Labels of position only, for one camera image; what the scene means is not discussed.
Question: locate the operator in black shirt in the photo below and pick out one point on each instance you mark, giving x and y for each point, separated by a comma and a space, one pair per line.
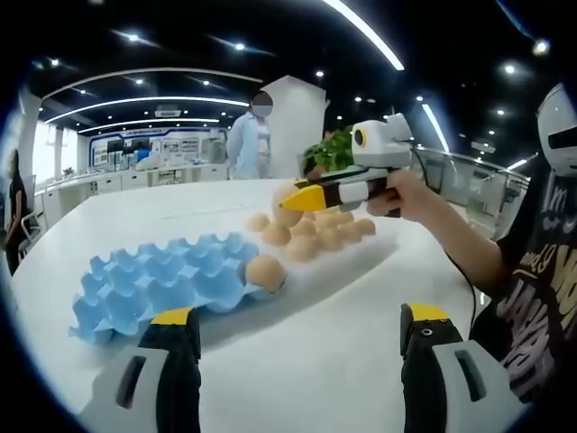
541, 288

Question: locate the blue egg tray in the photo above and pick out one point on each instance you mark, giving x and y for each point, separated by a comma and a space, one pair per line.
135, 279

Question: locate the row of white cabinets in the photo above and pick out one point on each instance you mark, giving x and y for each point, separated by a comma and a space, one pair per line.
112, 182

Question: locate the white foam egg holder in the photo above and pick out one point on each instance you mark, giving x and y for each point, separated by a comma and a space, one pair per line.
351, 261

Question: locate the person's right hand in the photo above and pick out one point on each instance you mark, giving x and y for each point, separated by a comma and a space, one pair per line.
405, 196

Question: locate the long white ceiling light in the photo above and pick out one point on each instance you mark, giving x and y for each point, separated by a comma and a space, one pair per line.
365, 31

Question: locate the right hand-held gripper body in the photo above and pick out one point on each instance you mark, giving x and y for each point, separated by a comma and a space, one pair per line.
385, 144

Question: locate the white table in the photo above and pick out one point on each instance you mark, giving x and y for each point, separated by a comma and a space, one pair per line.
135, 216

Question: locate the single brown egg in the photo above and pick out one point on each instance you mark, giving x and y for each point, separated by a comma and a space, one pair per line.
266, 270
286, 218

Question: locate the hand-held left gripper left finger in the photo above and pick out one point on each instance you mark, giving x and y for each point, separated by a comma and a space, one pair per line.
173, 361

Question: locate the glass railing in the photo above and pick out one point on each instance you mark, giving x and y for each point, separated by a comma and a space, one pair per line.
478, 180

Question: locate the white square pillar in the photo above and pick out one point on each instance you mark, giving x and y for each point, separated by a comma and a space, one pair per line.
293, 117

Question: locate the blue-framed display wall panel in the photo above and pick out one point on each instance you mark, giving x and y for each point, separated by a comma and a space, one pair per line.
112, 153

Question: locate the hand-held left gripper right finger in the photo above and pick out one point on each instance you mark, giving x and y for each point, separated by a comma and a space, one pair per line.
424, 374

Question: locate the group of brown eggs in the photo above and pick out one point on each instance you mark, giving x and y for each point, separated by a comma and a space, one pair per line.
302, 248

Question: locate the green potted plant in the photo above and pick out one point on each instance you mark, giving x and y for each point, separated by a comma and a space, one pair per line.
326, 153

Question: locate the white worn device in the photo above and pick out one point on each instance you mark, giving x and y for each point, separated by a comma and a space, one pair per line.
559, 117

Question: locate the grey office chair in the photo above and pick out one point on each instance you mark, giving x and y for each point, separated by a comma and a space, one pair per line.
27, 225

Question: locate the ceiling air conditioner vent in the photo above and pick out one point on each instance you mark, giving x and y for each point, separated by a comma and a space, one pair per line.
169, 111

